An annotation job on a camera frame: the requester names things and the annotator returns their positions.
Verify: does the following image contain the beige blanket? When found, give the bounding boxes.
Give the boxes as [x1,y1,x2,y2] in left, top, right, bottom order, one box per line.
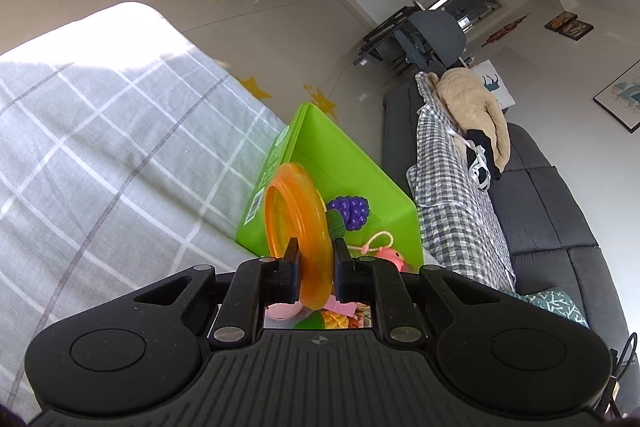
[427,68,511,172]

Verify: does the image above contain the pink pig toy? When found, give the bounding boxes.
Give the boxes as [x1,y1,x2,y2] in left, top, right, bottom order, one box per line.
[347,231,413,273]

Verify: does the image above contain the framed wall art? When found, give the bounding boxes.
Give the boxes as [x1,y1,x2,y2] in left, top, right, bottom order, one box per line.
[593,61,640,133]

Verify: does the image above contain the green plastic cookie box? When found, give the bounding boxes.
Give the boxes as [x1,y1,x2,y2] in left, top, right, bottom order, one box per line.
[236,103,423,269]

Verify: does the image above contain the grey dining chair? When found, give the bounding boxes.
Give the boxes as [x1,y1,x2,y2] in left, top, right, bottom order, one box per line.
[354,5,466,74]

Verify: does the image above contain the purple toy grapes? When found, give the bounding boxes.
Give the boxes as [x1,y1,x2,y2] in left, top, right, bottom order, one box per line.
[326,196,370,232]

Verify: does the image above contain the orange yellow toy bowl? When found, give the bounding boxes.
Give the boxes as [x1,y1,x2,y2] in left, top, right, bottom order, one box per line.
[264,162,333,310]

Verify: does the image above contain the dark grey sofa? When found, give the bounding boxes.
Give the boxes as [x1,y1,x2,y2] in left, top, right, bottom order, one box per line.
[382,76,632,358]

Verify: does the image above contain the pink card pack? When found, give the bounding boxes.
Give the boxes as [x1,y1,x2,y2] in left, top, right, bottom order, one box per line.
[323,295,369,317]

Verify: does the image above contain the black white garment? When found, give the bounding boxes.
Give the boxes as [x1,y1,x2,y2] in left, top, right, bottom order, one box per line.
[464,129,501,191]

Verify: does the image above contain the grey checked tablecloth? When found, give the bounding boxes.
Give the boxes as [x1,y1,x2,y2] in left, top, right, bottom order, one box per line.
[1,2,283,419]

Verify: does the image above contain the pink capsule ball toy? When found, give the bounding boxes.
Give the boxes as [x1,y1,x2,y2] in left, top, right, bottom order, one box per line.
[265,301,304,322]

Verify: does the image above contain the teal patterned cushion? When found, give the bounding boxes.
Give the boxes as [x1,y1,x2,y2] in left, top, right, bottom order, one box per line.
[518,287,589,327]

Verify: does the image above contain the grey plaid sofa cover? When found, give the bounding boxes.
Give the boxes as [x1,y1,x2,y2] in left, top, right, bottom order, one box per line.
[407,72,516,293]

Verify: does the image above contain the yellow toy corn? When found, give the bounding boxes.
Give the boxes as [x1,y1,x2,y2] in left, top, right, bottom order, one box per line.
[294,310,361,331]

